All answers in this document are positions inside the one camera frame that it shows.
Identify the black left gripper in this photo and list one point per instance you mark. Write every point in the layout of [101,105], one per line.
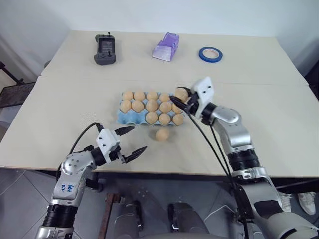
[119,155]

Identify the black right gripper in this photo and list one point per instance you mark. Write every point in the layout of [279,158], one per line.
[192,107]

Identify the brown egg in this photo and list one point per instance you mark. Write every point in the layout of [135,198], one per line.
[182,94]
[152,95]
[151,105]
[178,119]
[177,110]
[165,107]
[162,135]
[128,95]
[125,105]
[137,105]
[139,95]
[164,119]
[164,97]
[151,118]

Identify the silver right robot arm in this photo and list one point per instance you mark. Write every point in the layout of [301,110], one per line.
[234,119]

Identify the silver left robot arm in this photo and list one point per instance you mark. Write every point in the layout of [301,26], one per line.
[72,166]

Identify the blue egg carton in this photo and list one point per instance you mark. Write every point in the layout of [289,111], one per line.
[129,118]

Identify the blue tape roll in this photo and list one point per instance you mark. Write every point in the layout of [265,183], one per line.
[202,56]

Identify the purple plastic holder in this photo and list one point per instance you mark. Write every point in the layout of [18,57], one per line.
[163,51]

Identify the black table leg caster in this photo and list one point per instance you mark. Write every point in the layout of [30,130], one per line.
[98,183]

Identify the rusty metal bar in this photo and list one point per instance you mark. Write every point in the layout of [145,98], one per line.
[108,214]

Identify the dark rounded grey shape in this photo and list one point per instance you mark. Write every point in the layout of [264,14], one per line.
[127,219]

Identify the black handheld remote controller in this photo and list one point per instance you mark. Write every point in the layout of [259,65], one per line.
[105,48]

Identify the black metal stand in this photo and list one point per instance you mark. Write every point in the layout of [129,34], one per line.
[15,93]

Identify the white shoe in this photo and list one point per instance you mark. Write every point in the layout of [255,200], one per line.
[307,201]
[286,200]

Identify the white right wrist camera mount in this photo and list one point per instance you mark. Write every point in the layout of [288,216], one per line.
[203,90]

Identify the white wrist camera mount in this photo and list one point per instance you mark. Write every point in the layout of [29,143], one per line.
[107,140]
[203,90]

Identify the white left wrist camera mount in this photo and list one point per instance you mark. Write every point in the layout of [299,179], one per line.
[107,140]

